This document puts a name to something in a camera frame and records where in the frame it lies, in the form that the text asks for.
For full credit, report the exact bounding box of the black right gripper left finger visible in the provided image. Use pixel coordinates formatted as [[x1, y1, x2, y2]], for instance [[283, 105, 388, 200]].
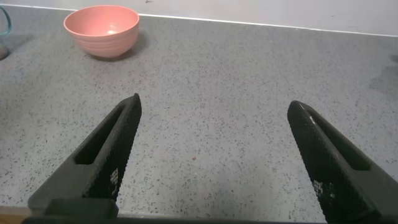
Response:
[[27, 93, 142, 215]]

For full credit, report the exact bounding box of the clear plastic measuring cup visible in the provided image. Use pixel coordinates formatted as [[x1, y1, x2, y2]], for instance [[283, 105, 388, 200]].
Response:
[[0, 6, 12, 60]]

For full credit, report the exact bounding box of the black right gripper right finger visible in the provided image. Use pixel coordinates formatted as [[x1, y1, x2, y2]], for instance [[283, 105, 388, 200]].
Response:
[[287, 100, 398, 224]]

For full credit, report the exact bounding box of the pink ribbed bowl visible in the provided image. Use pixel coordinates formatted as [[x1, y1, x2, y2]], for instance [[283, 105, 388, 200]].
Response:
[[63, 4, 141, 59]]

